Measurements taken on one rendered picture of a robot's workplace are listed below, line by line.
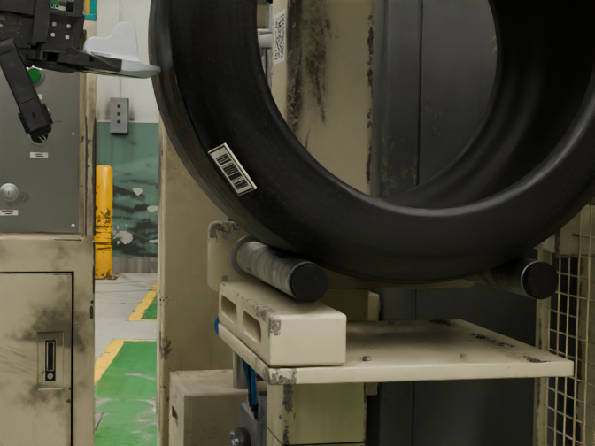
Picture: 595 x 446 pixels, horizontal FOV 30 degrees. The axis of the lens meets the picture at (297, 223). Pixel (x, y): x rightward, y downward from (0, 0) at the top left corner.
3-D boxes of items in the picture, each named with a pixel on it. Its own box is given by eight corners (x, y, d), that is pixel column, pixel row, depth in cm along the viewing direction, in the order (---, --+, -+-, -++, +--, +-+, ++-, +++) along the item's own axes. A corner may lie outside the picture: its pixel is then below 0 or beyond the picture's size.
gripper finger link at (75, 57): (123, 57, 125) (43, 45, 123) (121, 71, 125) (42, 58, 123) (119, 61, 129) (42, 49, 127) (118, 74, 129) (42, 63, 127)
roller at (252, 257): (243, 277, 157) (230, 248, 157) (271, 264, 158) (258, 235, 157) (298, 310, 123) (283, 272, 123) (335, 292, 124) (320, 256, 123)
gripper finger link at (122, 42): (169, 26, 127) (88, 13, 125) (163, 79, 127) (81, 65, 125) (166, 30, 130) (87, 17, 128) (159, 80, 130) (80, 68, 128)
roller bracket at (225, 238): (206, 289, 159) (207, 220, 158) (468, 287, 168) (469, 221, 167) (210, 292, 155) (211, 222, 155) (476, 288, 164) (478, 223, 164)
